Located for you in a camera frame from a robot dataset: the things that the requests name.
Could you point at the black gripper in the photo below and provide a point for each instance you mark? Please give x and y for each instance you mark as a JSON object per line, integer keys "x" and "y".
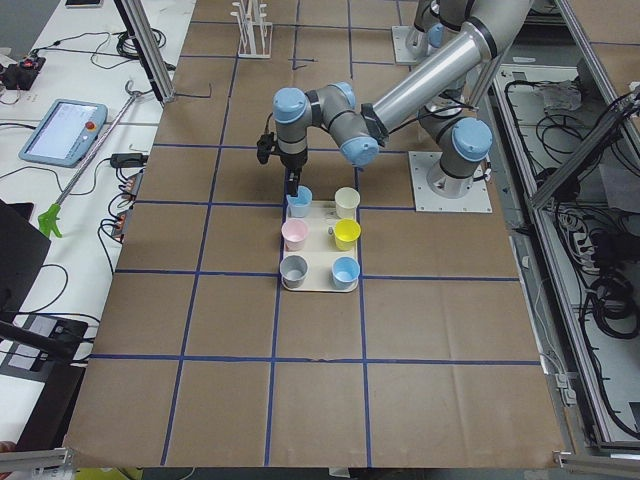
{"x": 293, "y": 161}

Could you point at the light blue plastic cup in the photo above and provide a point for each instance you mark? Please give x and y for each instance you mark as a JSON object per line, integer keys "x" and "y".
{"x": 299, "y": 205}

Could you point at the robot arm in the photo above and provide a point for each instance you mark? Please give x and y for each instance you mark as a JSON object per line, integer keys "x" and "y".
{"x": 427, "y": 17}
{"x": 474, "y": 32}

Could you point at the pink plastic cup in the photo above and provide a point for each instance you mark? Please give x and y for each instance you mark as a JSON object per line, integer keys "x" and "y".
{"x": 294, "y": 232}

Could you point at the cream white plastic cup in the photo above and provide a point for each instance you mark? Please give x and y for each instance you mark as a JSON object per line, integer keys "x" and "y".
{"x": 347, "y": 200}

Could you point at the yellow plastic cup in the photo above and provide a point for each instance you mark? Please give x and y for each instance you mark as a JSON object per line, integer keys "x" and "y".
{"x": 346, "y": 234}

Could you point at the grey plastic cup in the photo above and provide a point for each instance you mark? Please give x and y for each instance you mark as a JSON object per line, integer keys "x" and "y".
{"x": 293, "y": 271}

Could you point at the cream plastic tray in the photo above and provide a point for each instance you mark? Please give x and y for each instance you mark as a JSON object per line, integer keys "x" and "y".
{"x": 320, "y": 250}

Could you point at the black power adapter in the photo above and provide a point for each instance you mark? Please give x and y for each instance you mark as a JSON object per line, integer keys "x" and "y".
{"x": 128, "y": 160}

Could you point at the blue teach pendant tablet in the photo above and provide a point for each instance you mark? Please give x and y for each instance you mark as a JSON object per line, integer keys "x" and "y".
{"x": 65, "y": 134}

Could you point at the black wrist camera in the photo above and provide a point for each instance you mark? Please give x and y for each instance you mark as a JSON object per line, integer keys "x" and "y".
{"x": 266, "y": 147}

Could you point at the white wire cup rack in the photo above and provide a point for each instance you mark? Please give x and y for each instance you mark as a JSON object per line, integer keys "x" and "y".
{"x": 255, "y": 31}

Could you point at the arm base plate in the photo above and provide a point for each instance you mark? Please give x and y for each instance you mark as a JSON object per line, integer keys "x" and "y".
{"x": 410, "y": 45}
{"x": 435, "y": 192}

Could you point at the green handled reacher grabber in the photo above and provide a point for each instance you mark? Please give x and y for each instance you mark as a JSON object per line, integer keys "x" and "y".
{"x": 47, "y": 221}

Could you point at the aluminium frame post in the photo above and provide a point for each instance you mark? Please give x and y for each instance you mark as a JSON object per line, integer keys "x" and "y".
{"x": 138, "y": 27}

